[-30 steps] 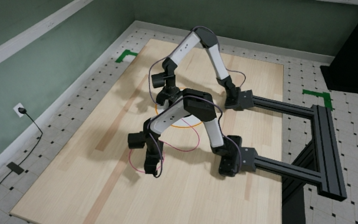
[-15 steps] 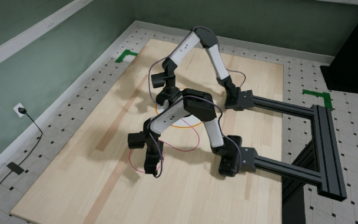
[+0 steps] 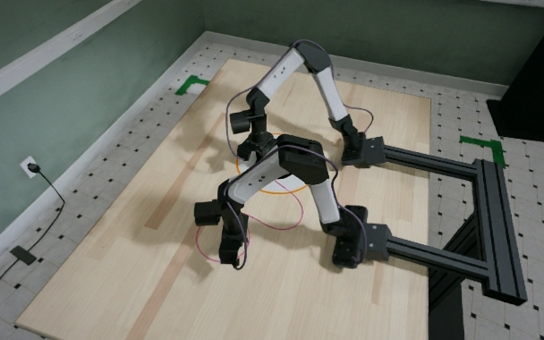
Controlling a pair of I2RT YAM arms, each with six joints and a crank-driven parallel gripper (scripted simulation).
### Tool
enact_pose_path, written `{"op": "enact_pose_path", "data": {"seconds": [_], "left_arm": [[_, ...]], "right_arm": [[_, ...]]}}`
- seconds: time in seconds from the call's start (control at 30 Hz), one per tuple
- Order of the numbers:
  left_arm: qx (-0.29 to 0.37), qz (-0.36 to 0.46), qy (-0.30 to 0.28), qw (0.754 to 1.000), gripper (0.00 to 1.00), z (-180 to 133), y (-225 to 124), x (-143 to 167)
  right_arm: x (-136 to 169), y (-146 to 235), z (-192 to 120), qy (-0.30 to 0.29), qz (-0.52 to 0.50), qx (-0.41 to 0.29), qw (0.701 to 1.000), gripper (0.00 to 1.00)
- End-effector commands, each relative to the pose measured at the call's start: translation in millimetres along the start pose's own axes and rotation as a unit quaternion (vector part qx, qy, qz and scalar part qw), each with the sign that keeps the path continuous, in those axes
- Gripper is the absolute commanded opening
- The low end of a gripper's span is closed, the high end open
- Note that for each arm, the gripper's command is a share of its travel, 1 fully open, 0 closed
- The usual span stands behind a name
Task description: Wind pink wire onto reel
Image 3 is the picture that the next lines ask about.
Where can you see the black cable reel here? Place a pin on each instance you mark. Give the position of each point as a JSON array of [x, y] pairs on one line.
[[260, 157]]

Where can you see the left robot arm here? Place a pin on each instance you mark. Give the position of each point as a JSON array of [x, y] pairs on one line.
[[311, 170]]

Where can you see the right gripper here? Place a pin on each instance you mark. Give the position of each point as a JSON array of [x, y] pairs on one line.
[[261, 140]]

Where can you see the pale grey painted circle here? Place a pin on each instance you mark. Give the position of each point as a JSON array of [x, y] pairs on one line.
[[291, 183]]

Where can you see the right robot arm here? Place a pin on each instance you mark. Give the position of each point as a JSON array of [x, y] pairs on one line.
[[318, 61]]

